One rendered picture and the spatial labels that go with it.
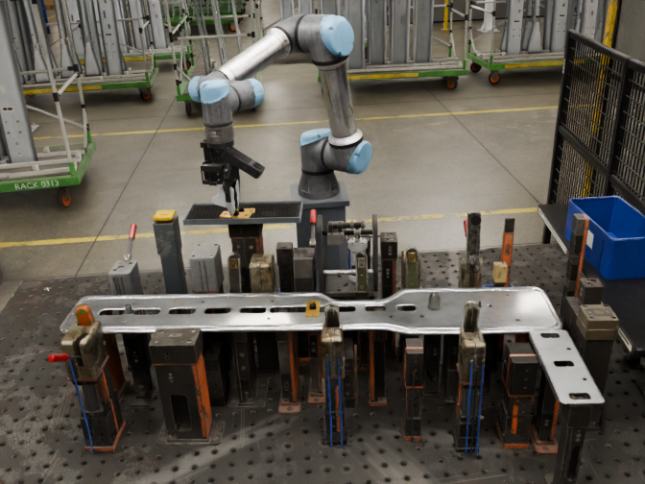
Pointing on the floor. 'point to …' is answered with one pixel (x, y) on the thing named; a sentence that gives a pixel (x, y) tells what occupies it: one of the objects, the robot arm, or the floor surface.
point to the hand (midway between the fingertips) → (235, 209)
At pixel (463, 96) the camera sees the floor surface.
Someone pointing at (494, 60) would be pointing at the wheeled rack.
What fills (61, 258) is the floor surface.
